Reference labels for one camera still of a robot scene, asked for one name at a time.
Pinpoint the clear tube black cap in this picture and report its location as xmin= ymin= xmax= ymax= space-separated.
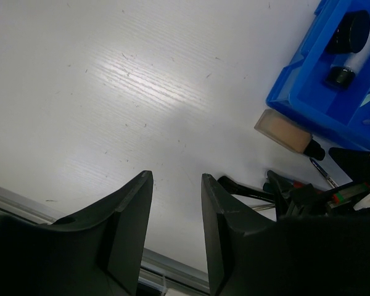
xmin=324 ymin=48 xmax=370 ymax=90

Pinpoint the green spatula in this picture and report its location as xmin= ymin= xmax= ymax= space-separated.
xmin=360 ymin=93 xmax=370 ymax=107

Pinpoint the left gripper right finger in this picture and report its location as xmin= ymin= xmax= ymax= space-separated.
xmin=201 ymin=174 xmax=370 ymax=295

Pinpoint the blue compartment tray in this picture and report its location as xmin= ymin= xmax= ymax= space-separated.
xmin=266 ymin=1 xmax=370 ymax=150

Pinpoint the aluminium rail front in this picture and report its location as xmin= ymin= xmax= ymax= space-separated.
xmin=0 ymin=175 xmax=210 ymax=295

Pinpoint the black makeup brush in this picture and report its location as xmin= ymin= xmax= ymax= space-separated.
xmin=218 ymin=176 xmax=275 ymax=203

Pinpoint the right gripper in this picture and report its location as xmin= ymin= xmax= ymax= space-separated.
xmin=267 ymin=148 xmax=370 ymax=219

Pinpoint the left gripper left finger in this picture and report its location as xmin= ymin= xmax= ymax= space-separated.
xmin=0 ymin=170 xmax=154 ymax=295

